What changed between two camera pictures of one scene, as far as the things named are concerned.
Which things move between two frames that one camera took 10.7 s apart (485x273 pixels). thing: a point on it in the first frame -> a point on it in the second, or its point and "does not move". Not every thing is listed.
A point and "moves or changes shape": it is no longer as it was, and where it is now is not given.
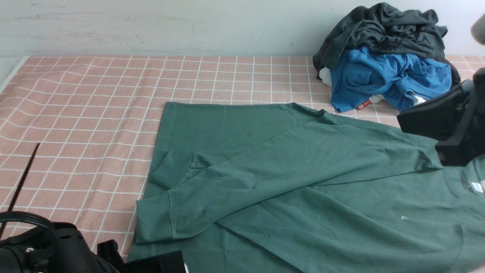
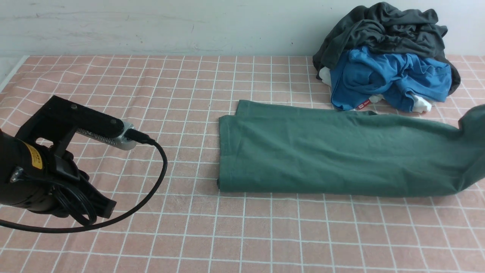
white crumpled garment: x=325 y=76 does not move
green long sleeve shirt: x=276 y=188 moves or changes shape
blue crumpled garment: x=361 y=75 does not move
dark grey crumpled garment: x=384 y=27 does not move
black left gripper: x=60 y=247 -> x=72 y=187
